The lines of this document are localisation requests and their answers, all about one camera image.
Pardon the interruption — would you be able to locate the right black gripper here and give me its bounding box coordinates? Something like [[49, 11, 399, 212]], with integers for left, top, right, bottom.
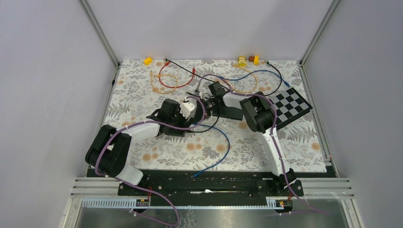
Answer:
[[193, 96, 220, 124]]

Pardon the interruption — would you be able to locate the black network switch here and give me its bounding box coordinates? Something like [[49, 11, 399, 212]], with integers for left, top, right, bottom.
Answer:
[[217, 106, 243, 121], [162, 123, 200, 137]]

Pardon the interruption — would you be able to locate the yellow ethernet cable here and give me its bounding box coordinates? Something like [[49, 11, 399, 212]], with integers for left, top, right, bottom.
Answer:
[[222, 63, 259, 95]]

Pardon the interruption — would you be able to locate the red ethernet cable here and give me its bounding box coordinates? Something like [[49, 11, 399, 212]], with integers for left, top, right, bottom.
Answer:
[[158, 61, 197, 89]]

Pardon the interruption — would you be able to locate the orange ethernet cable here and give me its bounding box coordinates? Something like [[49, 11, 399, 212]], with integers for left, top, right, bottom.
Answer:
[[149, 71, 180, 95]]

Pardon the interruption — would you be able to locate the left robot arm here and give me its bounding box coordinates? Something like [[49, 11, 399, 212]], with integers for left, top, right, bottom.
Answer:
[[85, 97, 207, 195]]

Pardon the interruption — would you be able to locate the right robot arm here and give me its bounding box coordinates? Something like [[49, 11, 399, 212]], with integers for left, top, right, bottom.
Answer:
[[204, 82, 296, 196]]

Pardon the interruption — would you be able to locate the yellow toy brick with face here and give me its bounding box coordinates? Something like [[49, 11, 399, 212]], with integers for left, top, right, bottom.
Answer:
[[238, 56, 247, 67]]

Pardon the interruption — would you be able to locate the floral patterned table mat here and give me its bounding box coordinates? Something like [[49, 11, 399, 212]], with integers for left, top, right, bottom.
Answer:
[[105, 59, 326, 173]]

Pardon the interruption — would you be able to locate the yellow brown toy block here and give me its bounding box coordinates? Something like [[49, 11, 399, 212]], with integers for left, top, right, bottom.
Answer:
[[248, 55, 259, 66]]

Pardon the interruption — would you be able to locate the black white checkerboard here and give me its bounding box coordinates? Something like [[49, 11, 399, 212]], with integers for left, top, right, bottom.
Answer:
[[270, 87, 313, 130]]

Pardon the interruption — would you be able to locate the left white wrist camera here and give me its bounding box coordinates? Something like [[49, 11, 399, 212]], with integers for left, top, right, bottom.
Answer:
[[180, 101, 196, 119]]

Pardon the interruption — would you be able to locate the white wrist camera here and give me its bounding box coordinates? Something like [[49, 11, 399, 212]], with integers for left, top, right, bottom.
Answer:
[[180, 101, 196, 119], [194, 89, 202, 97]]

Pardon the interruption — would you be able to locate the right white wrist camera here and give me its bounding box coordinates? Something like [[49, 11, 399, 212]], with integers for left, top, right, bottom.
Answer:
[[194, 89, 202, 97]]

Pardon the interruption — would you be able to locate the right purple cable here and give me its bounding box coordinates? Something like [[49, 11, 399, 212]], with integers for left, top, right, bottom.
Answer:
[[194, 74, 328, 216]]

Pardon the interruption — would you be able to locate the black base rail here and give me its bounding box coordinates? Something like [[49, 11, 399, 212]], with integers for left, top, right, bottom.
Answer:
[[86, 168, 335, 207]]

